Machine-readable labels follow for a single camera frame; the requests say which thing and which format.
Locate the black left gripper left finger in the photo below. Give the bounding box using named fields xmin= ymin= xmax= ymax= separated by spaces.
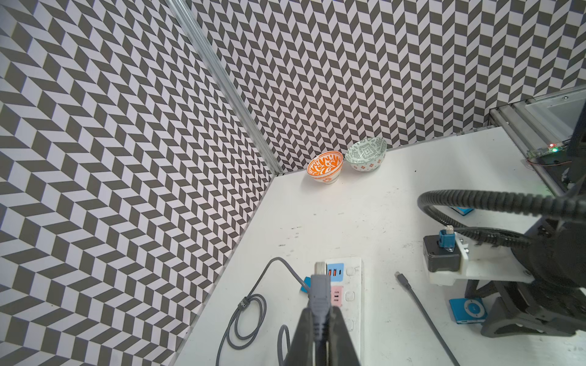
xmin=283 ymin=307 xmax=314 ymax=366

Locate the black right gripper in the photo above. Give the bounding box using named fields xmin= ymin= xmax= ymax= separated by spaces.
xmin=465 ymin=280 xmax=585 ymax=338

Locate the green patterned bowl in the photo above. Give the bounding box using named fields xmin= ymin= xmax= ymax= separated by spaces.
xmin=345 ymin=137 xmax=388 ymax=172

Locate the orange patterned bowl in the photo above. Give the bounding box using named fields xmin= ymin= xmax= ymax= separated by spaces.
xmin=306 ymin=151 xmax=344 ymax=185

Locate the white multicolour power strip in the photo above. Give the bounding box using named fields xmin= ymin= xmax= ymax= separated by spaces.
xmin=326 ymin=257 xmax=364 ymax=364

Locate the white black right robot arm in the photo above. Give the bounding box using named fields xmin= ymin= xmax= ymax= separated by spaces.
xmin=418 ymin=94 xmax=585 ymax=338

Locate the blue square mp3 player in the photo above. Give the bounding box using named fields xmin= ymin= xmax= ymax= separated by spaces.
xmin=449 ymin=298 xmax=488 ymax=324
xmin=451 ymin=207 xmax=474 ymax=217
xmin=301 ymin=277 xmax=311 ymax=294

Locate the grey usb cable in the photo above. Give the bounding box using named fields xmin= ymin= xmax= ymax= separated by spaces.
xmin=214 ymin=257 xmax=312 ymax=366
xmin=394 ymin=271 xmax=461 ymax=366
xmin=309 ymin=261 xmax=333 ymax=353

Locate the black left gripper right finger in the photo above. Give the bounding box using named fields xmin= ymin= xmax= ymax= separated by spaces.
xmin=327 ymin=307 xmax=360 ymax=366

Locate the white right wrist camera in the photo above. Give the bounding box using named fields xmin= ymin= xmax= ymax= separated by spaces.
xmin=423 ymin=233 xmax=534 ymax=286

